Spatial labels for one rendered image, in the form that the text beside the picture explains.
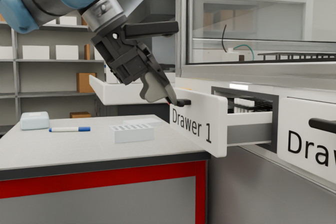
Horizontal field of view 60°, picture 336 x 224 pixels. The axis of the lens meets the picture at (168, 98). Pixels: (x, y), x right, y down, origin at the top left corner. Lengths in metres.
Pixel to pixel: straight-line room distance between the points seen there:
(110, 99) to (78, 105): 3.42
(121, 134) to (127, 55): 0.35
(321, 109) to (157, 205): 0.51
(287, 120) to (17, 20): 0.47
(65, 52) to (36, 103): 0.94
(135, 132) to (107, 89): 0.57
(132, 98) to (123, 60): 0.87
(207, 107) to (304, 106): 0.17
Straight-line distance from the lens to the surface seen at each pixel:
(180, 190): 0.83
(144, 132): 0.89
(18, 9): 0.53
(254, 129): 0.59
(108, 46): 0.59
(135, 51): 0.58
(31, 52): 4.39
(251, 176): 0.69
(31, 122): 1.14
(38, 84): 4.77
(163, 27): 0.61
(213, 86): 0.82
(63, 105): 4.81
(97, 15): 0.58
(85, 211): 0.80
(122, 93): 1.43
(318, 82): 0.51
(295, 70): 0.55
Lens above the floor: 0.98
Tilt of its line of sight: 6 degrees down
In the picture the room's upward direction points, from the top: straight up
